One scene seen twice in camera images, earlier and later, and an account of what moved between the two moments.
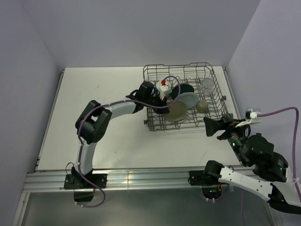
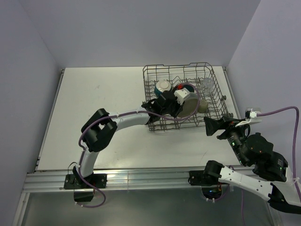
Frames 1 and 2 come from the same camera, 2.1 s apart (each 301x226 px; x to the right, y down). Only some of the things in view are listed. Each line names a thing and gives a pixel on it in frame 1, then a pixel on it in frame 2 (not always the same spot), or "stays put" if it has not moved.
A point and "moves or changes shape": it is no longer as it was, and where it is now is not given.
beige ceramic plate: [178, 112] moves or changes shape
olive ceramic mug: [201, 106] stays put
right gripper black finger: [212, 125] stays put
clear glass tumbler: [207, 85] stays put
